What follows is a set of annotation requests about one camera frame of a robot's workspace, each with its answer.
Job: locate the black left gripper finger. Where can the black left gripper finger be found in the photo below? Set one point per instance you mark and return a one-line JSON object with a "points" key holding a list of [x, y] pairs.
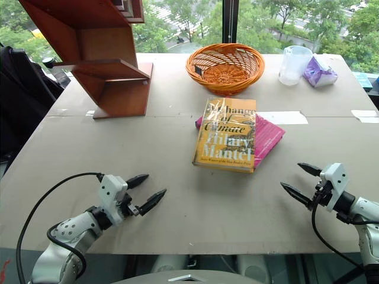
{"points": [[153, 200], [137, 179]]}

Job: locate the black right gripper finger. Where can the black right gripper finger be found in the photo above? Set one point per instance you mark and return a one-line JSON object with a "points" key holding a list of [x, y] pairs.
{"points": [[296, 193], [309, 168]]}

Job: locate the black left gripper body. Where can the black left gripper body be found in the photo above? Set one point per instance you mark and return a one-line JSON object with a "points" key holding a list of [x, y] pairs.
{"points": [[128, 205]]}

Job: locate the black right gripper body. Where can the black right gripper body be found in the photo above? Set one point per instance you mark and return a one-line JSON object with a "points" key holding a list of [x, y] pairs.
{"points": [[321, 192]]}

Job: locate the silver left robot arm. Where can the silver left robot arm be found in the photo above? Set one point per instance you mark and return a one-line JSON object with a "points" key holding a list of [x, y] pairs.
{"points": [[71, 233]]}

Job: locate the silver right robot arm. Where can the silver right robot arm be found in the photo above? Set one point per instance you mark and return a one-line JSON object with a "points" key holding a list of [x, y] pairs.
{"points": [[362, 225]]}

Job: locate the pink book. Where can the pink book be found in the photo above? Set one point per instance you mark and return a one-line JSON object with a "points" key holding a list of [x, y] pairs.
{"points": [[266, 137]]}

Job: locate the yellow Hilary Mantel book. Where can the yellow Hilary Mantel book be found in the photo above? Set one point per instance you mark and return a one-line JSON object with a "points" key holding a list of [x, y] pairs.
{"points": [[226, 136]]}

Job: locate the brown wooden shelf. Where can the brown wooden shelf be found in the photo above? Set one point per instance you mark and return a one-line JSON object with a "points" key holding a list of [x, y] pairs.
{"points": [[100, 56]]}

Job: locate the white paper tape strip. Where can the white paper tape strip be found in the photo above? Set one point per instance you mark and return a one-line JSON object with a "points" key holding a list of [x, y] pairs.
{"points": [[365, 116]]}

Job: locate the purple tissue pack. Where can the purple tissue pack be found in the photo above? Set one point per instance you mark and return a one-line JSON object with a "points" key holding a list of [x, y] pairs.
{"points": [[319, 72]]}

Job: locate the blue box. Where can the blue box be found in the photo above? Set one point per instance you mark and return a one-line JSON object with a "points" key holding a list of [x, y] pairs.
{"points": [[363, 80]]}

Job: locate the clear plastic container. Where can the clear plastic container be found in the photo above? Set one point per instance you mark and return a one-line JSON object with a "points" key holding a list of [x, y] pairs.
{"points": [[293, 65]]}

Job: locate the orange woven basket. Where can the orange woven basket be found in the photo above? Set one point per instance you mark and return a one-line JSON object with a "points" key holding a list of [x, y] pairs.
{"points": [[225, 68]]}

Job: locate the black backpack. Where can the black backpack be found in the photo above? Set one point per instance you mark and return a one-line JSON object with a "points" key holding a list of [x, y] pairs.
{"points": [[23, 97]]}

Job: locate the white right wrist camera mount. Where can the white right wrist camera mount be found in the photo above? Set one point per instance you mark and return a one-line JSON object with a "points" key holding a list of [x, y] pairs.
{"points": [[336, 180]]}

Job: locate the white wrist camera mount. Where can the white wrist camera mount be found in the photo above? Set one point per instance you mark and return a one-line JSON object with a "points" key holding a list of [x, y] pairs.
{"points": [[336, 180], [111, 192]]}

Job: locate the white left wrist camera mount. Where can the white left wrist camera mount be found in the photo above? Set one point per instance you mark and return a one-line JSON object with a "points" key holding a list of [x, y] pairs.
{"points": [[111, 192]]}

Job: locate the black window frame post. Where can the black window frame post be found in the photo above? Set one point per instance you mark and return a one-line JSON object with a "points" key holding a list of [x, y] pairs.
{"points": [[230, 20]]}

